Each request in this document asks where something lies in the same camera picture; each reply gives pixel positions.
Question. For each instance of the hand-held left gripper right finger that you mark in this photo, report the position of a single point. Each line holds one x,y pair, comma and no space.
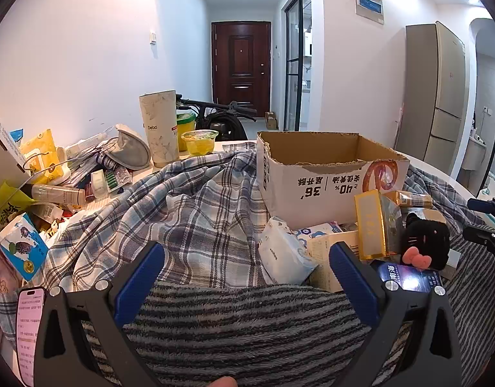
354,284

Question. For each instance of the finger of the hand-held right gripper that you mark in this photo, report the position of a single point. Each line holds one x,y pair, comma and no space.
487,238
489,204

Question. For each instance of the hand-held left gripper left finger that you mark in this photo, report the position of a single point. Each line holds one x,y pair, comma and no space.
139,286

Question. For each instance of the black plush toy pink bow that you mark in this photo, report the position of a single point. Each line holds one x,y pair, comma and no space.
426,238

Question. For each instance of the gold and silver cigarette box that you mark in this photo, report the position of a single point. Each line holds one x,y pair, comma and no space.
370,225

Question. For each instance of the cardboard box with pretzel print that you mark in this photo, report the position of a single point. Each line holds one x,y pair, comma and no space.
287,185

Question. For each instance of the person's left hand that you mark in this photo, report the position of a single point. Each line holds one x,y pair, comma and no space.
224,382

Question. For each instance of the cream box with barcode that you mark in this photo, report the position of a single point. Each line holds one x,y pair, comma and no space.
324,258

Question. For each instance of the dark blue box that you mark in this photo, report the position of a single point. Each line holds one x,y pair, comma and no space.
408,276

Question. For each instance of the pink floral tissue pack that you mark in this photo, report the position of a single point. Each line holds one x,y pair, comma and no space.
316,232

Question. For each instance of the small gold box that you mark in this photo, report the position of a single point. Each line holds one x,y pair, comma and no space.
412,199

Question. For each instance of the white and blue tissue pack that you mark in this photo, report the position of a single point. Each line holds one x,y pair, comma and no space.
283,254

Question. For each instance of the blue plaid blanket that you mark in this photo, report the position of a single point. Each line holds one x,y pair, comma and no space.
191,217

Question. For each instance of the green blister pack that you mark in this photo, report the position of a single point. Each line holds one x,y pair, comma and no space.
115,180

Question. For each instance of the grey striped fleece blanket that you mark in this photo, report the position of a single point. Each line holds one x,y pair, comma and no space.
247,330

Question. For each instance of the smartphone with pink screen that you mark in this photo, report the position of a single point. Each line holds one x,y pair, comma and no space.
28,330

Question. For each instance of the beige refrigerator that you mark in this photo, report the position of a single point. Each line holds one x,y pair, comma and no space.
432,96

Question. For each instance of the clear plastic bottle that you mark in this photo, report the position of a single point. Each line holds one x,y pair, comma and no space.
56,194

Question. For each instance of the blue printed box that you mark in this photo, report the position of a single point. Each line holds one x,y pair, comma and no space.
22,246

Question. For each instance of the grey face mask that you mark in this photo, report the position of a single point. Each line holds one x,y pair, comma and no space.
128,149

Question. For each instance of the pink printed pouch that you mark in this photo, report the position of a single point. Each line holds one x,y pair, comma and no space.
1,270

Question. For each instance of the yellow plastic bag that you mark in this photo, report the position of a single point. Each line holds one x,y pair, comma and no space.
12,205

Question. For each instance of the yellow jelly cup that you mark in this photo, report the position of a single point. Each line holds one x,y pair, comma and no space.
199,143

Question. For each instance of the tall beige tumbler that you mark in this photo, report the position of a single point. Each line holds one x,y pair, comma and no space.
159,129

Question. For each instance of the yellow wipes packet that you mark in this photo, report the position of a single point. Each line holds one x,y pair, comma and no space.
42,153

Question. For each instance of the green and yellow container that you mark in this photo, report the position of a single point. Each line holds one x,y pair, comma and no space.
186,125

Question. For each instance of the small brown carton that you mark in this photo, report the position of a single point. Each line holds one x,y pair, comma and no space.
271,121

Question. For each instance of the black bicycle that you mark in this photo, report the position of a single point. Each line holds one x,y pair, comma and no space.
223,123

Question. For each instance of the white cardboard box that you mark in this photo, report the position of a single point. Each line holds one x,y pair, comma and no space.
3,153

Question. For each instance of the black framed glass door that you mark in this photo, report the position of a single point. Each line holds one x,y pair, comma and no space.
296,68

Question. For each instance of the brown entrance door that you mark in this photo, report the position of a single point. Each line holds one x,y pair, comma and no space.
240,64

